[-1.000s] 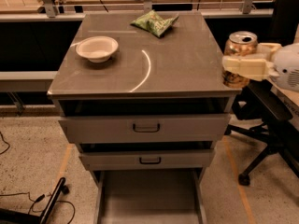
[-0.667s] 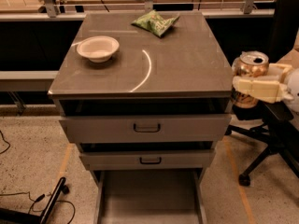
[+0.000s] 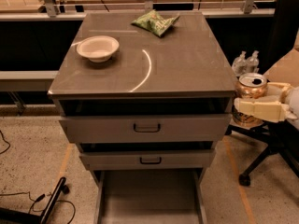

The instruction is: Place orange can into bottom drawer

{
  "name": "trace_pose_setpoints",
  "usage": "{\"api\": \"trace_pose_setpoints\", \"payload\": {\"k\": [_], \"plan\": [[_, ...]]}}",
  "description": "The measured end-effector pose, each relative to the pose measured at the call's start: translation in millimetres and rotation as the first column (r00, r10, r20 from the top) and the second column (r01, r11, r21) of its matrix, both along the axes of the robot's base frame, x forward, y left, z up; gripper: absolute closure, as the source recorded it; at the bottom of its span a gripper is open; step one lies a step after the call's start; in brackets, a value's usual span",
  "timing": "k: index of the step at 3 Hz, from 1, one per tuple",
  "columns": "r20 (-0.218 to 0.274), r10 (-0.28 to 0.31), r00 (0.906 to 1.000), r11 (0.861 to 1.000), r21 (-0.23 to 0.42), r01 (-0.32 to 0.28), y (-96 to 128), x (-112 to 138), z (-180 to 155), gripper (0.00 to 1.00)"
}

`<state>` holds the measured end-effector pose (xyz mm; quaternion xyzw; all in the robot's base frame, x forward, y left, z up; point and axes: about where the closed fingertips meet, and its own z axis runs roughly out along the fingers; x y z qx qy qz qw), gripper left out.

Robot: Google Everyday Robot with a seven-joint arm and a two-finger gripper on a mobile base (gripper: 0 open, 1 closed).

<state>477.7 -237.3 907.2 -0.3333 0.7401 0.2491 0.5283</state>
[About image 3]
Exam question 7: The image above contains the open grey bottom drawer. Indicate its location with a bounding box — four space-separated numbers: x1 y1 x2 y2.
93 169 208 224

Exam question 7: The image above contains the orange soda can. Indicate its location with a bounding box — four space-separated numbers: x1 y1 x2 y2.
233 73 267 128

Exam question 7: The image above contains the black office chair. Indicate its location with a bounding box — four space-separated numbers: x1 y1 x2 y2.
226 0 299 186

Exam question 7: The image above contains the black floor cable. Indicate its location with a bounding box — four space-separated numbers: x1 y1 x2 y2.
0 128 77 224

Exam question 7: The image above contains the grey drawer cabinet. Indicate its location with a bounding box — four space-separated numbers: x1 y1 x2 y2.
47 10 238 224

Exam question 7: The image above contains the white bowl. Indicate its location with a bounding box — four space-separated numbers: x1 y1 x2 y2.
77 35 120 63

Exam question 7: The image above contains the green chip bag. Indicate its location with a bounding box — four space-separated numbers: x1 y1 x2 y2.
131 10 179 37

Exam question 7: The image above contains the grey middle drawer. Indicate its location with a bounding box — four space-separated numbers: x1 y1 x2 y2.
79 150 215 171

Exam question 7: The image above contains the clear sanitizer bottle right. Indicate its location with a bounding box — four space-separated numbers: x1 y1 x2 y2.
246 50 259 73

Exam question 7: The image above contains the black stand base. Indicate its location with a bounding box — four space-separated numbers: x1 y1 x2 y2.
0 175 71 224

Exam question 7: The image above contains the grey top drawer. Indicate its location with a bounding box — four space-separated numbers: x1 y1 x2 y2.
60 114 231 144

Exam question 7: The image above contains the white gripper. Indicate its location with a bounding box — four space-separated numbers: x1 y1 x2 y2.
234 82 299 122

